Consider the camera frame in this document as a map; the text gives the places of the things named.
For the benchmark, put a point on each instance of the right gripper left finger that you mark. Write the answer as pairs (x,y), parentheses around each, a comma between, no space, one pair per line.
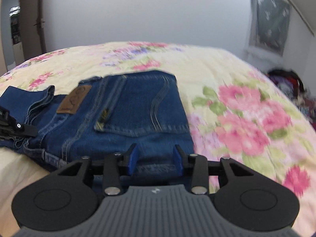
(116,165)

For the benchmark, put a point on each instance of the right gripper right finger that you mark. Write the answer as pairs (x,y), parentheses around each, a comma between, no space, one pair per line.
(193,168)

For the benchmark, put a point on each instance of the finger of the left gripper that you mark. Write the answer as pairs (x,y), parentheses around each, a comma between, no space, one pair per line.
(11,129)

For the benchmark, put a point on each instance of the blue denim jeans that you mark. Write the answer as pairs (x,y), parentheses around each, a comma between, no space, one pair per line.
(104,115)

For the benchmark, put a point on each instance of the floral yellow bedspread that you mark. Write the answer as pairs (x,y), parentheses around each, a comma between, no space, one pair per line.
(232,108)

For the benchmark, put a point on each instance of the dark wooden door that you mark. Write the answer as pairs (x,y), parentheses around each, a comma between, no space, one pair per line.
(32,28)

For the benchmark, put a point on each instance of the pile of mixed clothes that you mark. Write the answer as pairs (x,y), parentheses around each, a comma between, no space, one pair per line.
(293,88)

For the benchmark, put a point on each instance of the grey floral window curtain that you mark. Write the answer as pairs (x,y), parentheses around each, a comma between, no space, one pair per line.
(270,25)

